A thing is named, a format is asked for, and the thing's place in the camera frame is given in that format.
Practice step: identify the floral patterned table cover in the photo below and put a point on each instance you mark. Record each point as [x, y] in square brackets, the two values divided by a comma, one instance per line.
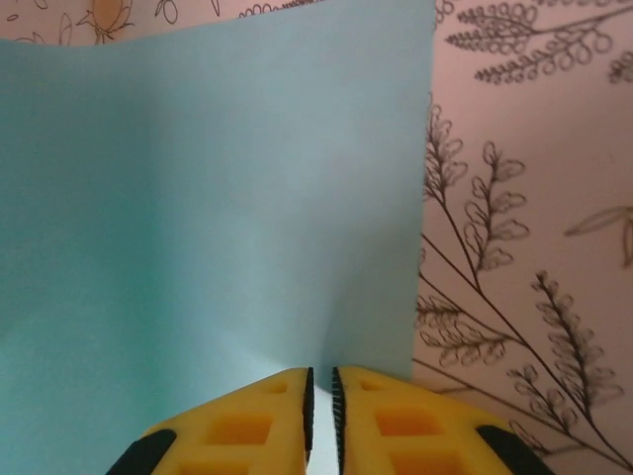
[534, 173]

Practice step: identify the light blue paper sheet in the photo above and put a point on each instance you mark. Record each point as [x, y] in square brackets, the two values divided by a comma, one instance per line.
[198, 198]

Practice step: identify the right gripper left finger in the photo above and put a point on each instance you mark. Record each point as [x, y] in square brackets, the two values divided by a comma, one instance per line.
[237, 430]

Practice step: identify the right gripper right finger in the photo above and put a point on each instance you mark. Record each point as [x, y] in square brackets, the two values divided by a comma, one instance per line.
[410, 430]

